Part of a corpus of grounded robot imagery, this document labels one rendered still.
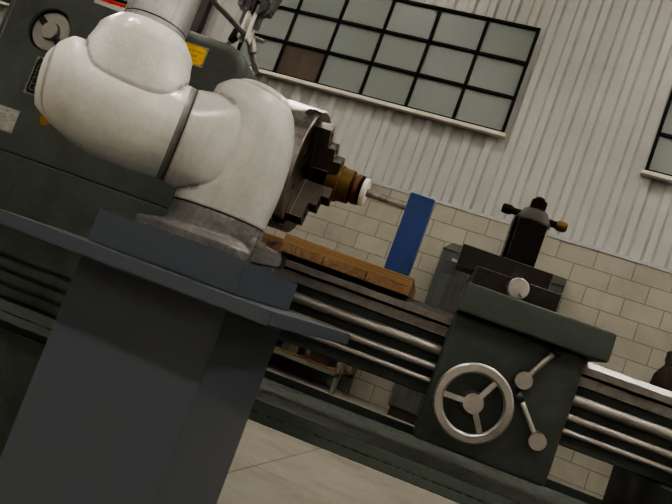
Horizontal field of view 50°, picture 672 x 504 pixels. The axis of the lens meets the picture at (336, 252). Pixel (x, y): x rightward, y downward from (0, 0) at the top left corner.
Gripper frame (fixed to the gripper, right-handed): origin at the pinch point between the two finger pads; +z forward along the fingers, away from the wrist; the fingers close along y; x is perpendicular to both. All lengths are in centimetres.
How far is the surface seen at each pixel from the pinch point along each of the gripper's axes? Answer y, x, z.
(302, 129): 22.0, -2.3, 20.1
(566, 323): 88, -18, 44
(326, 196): 30.7, 8.0, 31.4
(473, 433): 79, -14, 70
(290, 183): 23.4, -0.6, 32.6
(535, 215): 78, 0, 22
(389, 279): 53, -6, 46
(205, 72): 0.1, -14.0, 17.5
